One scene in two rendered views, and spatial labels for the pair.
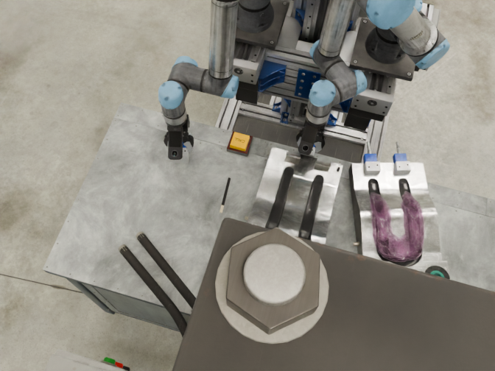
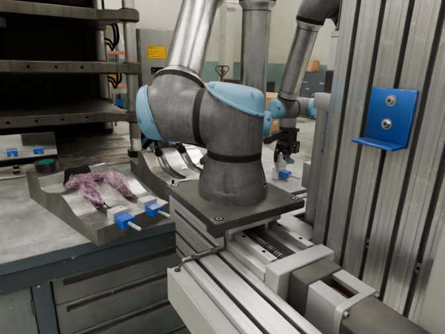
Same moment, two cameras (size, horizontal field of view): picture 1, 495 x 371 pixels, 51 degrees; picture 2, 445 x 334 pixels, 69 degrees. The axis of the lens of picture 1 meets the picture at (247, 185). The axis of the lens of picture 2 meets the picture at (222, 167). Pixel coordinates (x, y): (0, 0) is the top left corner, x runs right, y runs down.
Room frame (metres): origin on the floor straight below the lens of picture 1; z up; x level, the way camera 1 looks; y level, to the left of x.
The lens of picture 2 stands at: (1.69, -0.99, 1.31)
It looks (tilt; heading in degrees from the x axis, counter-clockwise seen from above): 18 degrees down; 133
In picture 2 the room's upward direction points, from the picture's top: 2 degrees clockwise
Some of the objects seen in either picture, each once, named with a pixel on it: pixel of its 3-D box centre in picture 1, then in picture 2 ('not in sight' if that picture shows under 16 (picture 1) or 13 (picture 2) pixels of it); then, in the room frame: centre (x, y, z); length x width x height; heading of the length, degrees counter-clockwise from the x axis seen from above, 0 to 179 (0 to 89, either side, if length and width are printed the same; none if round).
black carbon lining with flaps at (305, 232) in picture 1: (294, 212); (176, 158); (0.65, -0.16, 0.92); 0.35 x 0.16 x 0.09; 165
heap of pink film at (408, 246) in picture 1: (398, 222); (95, 181); (0.63, -0.51, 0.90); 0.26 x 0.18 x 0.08; 3
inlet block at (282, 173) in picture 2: (182, 143); (287, 174); (0.94, 0.25, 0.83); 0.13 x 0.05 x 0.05; 1
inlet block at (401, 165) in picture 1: (399, 157); (126, 222); (0.90, -0.55, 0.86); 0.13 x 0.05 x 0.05; 3
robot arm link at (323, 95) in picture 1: (322, 98); not in sight; (0.95, -0.23, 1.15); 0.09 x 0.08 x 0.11; 120
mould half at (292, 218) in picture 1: (289, 221); (177, 168); (0.64, -0.14, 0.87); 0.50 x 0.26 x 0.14; 165
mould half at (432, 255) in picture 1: (396, 228); (95, 192); (0.63, -0.51, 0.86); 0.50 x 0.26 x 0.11; 3
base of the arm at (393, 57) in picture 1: (390, 37); (233, 170); (1.25, -0.48, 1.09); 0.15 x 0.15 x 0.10
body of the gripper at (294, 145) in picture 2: (177, 124); (287, 140); (0.93, 0.25, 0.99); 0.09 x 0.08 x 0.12; 1
